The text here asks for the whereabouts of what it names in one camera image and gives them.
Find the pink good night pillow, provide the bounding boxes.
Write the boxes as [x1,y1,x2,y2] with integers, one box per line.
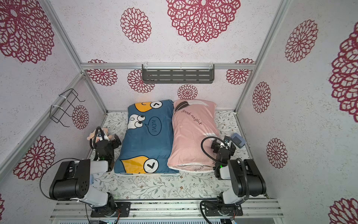
[167,99,220,173]

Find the blue cartoon pillow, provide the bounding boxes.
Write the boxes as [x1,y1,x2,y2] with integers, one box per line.
[114,99,179,175]

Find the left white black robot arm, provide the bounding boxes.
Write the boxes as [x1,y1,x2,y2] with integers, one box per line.
[46,127,122,217]

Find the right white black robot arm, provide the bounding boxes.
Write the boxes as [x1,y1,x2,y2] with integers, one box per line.
[199,133,267,224]

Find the pink plush bear toy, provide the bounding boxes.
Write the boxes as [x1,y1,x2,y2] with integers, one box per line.
[87,128,114,142]

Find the blue grey small box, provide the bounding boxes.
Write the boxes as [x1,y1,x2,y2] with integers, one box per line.
[230,133,246,148]

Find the black wire wall rack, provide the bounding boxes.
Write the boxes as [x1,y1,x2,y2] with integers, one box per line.
[49,88,85,128]

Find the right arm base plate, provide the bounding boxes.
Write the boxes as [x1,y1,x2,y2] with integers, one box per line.
[200,200,243,217]

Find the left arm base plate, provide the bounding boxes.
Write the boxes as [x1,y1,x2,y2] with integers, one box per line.
[89,202,131,218]

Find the grey slotted wall shelf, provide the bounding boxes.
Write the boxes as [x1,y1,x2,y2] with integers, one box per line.
[141,64,215,84]

